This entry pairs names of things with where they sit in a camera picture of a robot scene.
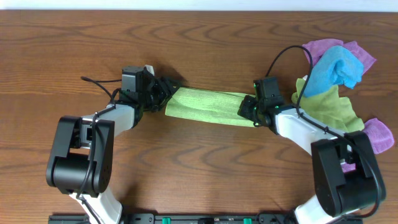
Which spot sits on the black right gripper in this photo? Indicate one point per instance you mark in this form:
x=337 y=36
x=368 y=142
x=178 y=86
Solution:
x=249 y=107

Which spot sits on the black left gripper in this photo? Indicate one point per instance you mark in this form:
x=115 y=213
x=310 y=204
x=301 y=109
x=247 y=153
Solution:
x=162 y=92

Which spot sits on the light green microfiber cloth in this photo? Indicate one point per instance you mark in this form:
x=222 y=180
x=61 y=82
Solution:
x=208 y=106

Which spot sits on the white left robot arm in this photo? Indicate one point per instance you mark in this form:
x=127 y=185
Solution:
x=81 y=158

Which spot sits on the olive green microfiber cloth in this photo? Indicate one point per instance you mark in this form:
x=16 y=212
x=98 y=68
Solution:
x=332 y=110

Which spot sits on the blue microfiber cloth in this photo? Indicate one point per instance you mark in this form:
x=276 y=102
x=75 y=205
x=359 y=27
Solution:
x=337 y=66

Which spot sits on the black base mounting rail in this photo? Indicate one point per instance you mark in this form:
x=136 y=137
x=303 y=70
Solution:
x=149 y=218

